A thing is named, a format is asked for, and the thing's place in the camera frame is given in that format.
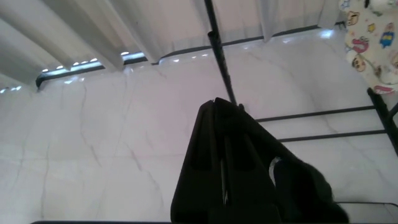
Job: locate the black garment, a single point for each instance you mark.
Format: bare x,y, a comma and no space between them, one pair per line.
304,193

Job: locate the cream printed garment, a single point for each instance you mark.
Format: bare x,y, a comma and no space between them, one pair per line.
373,43

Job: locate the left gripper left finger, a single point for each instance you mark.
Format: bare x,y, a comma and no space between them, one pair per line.
199,180

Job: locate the black clothes rack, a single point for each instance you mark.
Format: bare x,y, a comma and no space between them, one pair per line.
217,49

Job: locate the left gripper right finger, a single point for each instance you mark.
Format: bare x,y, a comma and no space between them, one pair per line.
248,193

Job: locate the white curtain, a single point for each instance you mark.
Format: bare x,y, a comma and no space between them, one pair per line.
124,28

